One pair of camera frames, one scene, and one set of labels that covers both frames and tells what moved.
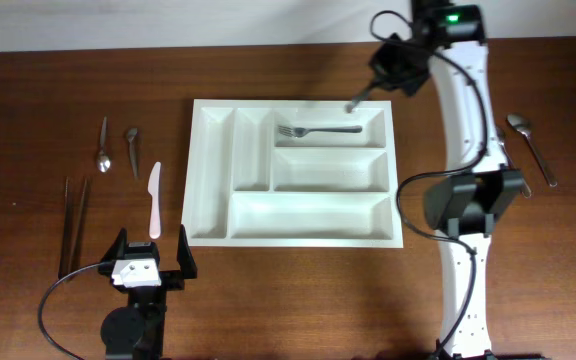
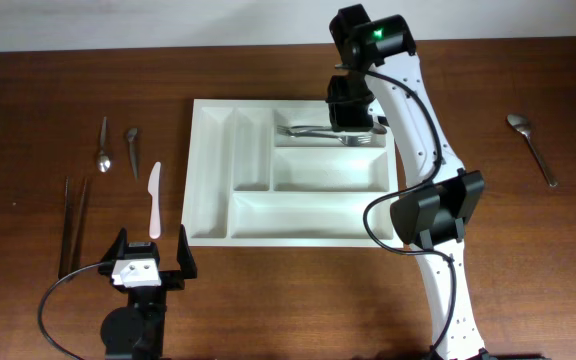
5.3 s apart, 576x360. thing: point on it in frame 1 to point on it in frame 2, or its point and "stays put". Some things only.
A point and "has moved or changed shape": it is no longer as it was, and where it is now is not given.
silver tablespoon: x=523 y=125 stays put
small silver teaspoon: x=104 y=162 stays put
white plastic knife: x=154 y=187 stays put
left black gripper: x=171 y=279 stays put
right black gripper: x=388 y=70 to x=350 y=120
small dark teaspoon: x=133 y=152 stays put
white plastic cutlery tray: x=292 y=173 stays put
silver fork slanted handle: x=356 y=99 has moved or changed shape
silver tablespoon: x=501 y=133 to x=376 y=128
